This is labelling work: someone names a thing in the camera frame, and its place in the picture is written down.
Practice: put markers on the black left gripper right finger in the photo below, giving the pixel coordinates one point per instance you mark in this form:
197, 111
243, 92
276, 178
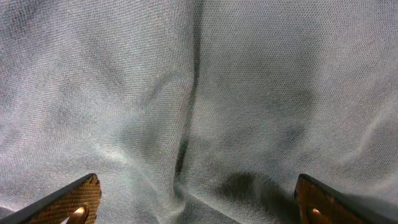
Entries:
320, 203

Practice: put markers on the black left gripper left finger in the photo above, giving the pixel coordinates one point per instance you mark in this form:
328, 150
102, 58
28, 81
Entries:
80, 199

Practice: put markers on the blue polo shirt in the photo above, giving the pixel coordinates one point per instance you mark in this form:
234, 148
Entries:
199, 111

